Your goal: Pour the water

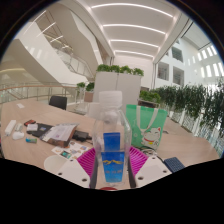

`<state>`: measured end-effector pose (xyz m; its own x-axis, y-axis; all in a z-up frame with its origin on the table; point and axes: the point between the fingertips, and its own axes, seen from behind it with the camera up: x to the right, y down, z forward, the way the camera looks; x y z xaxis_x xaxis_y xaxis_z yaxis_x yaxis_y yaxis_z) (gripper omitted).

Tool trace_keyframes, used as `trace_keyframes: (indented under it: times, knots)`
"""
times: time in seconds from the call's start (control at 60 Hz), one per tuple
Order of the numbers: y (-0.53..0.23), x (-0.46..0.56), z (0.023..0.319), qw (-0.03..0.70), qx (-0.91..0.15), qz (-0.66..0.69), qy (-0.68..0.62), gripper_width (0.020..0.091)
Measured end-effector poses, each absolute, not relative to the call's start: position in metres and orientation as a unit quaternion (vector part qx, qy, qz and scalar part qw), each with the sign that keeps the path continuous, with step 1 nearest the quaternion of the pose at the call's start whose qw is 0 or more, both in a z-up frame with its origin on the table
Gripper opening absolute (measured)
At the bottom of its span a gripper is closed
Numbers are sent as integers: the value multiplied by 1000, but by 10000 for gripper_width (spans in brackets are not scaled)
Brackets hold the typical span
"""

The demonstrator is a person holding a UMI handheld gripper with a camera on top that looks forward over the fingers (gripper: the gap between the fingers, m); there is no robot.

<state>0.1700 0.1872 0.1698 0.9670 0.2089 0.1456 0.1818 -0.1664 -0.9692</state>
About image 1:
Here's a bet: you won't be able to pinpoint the potted green plant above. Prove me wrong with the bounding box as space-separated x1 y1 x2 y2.
75 81 96 103

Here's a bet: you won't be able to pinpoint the green tote bag with cat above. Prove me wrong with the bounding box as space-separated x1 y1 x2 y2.
125 103 169 151

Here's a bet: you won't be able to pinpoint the black power adapter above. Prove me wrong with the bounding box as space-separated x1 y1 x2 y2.
72 130 93 142

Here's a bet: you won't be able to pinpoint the small red and black case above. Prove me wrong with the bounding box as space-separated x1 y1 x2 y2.
23 118 37 128

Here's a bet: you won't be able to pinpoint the white round cup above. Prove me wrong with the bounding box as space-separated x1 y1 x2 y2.
43 154 68 175

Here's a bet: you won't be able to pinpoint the white planter box with plants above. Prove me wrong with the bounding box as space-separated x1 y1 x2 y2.
92 63 145 115

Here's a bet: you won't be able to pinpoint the glass railing with wooden handrail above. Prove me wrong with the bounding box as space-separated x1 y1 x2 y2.
0 83 79 105

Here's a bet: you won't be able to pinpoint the long green hedge row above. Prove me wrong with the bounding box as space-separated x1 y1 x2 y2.
138 79 224 143

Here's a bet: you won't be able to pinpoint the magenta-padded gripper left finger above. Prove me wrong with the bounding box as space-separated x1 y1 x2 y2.
55 147 100 189

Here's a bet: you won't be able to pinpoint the black flat notebook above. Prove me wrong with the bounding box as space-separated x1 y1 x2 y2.
27 122 55 139

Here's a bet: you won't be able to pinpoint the small teal packet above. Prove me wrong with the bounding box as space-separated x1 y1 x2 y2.
25 137 38 145

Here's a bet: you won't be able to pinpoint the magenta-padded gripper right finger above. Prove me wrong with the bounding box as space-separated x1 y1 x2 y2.
127 145 173 189

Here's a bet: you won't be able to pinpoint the black office chair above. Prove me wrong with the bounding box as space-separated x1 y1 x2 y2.
48 95 69 111

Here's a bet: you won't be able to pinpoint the small white box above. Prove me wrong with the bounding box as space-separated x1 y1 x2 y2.
26 123 39 132

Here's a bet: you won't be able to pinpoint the ceiling strip lights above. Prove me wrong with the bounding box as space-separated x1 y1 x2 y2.
89 2 175 59

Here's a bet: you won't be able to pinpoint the sheet of colourful stickers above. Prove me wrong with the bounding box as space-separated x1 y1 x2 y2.
51 140 92 160

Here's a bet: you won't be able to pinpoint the clear bottle with blue label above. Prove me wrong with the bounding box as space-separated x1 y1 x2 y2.
91 90 133 190

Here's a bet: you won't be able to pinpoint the white oblong charger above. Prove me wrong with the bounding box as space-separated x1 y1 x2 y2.
4 119 17 136

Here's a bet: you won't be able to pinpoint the dark blue keyboard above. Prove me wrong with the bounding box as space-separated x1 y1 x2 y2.
163 156 186 174

